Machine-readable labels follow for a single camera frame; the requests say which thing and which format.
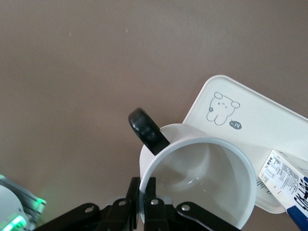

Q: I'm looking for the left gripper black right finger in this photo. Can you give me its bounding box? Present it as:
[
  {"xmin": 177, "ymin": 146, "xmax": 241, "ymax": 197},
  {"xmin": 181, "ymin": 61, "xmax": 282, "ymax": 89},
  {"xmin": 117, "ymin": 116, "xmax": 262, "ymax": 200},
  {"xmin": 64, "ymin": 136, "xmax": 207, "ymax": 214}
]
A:
[{"xmin": 143, "ymin": 177, "xmax": 175, "ymax": 231}]

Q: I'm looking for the cream rabbit print tray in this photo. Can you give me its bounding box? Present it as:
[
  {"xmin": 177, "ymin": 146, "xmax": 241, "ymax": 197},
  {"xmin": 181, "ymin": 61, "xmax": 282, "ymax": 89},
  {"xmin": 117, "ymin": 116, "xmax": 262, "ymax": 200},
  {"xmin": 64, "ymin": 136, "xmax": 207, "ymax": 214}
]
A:
[{"xmin": 182, "ymin": 74, "xmax": 308, "ymax": 214}]

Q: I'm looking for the blue white milk carton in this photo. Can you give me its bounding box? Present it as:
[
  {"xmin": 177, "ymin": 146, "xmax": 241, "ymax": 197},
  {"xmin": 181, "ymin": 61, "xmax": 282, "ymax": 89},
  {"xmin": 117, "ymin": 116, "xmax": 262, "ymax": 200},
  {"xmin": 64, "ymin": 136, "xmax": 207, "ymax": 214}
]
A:
[{"xmin": 256, "ymin": 149, "xmax": 308, "ymax": 231}]

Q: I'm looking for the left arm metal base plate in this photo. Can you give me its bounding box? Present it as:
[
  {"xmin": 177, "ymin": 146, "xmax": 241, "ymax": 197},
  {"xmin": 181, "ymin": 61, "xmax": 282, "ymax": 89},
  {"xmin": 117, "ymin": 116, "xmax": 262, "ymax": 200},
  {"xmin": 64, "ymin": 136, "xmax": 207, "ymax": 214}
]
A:
[{"xmin": 0, "ymin": 174, "xmax": 48, "ymax": 226}]

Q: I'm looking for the white smiley mug black handle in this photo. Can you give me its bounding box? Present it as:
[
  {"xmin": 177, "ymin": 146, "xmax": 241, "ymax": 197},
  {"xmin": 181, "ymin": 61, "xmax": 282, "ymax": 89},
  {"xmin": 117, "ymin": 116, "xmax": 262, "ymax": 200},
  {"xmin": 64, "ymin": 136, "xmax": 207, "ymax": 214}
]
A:
[{"xmin": 127, "ymin": 107, "xmax": 257, "ymax": 231}]

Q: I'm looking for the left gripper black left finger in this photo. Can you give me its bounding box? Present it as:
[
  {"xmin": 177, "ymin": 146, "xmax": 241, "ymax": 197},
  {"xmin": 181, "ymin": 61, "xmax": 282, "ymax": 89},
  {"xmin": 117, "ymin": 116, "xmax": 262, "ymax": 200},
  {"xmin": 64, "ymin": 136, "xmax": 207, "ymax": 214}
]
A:
[{"xmin": 97, "ymin": 177, "xmax": 140, "ymax": 231}]

